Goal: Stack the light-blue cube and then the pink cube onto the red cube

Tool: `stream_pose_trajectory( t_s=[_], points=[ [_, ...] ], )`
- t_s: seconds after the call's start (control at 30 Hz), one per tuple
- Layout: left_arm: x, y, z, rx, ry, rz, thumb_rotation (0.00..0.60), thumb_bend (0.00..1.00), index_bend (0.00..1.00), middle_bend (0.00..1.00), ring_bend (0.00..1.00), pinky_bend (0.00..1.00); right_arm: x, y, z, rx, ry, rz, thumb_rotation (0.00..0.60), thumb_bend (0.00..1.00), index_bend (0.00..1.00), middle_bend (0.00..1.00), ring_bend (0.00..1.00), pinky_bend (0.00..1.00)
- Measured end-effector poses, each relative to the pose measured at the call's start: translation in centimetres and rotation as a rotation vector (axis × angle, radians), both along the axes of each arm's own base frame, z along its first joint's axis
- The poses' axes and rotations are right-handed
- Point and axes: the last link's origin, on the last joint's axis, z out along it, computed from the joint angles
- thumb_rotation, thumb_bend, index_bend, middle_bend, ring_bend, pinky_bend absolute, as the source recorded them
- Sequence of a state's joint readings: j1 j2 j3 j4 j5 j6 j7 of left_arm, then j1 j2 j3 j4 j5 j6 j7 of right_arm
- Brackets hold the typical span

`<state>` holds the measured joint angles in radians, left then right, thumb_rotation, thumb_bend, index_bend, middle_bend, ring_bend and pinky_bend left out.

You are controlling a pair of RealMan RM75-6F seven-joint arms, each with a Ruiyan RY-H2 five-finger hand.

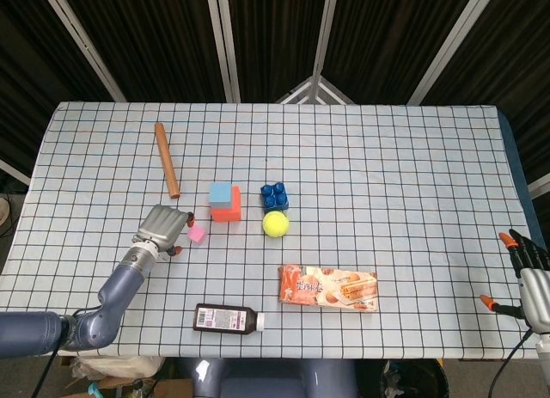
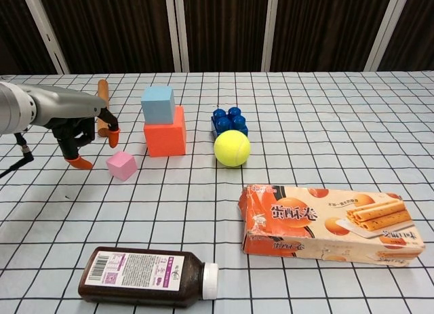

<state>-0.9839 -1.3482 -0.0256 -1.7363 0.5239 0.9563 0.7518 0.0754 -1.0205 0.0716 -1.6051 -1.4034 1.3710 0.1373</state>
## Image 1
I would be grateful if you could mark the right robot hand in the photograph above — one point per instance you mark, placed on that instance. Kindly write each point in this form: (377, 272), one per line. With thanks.
(535, 295)

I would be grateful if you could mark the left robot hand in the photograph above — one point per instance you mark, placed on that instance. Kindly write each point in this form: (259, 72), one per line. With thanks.
(163, 226)

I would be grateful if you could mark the small pink foam cube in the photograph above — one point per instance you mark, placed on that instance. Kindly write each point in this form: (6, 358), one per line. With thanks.
(197, 234)

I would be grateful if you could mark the medium blue foam cube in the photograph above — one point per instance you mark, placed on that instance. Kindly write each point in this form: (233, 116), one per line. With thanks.
(220, 195)

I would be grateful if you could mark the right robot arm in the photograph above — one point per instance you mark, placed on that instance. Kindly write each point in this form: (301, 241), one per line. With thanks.
(543, 363)

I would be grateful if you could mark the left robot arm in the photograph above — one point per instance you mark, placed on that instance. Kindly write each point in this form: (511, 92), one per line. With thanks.
(86, 316)

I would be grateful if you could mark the wooden rolling pin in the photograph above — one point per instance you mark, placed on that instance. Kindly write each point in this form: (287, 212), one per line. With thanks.
(166, 159)

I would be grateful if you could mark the large orange foam cube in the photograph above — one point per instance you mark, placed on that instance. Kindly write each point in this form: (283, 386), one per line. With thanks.
(230, 213)

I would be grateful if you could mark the brown bottle white cap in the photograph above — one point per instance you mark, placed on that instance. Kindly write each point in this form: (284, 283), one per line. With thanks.
(225, 318)

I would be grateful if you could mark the yellow tennis ball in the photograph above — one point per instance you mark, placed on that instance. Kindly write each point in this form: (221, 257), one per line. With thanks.
(275, 224)

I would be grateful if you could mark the blue studded toy brick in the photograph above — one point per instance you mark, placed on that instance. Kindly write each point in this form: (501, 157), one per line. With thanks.
(274, 197)

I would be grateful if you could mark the black waste bin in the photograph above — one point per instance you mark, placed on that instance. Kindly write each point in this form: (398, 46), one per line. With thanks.
(414, 378)

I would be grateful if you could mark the clear plastic bag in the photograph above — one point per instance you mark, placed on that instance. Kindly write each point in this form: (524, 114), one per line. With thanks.
(116, 365)

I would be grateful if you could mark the orange egg roll box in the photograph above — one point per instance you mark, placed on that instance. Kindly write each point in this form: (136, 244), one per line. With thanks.
(328, 288)

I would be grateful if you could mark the light blue checkered tablecloth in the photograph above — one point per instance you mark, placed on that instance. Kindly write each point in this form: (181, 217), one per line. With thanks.
(386, 179)

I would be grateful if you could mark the grey-blue robot torso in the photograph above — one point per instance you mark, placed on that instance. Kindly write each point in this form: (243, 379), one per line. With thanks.
(275, 378)

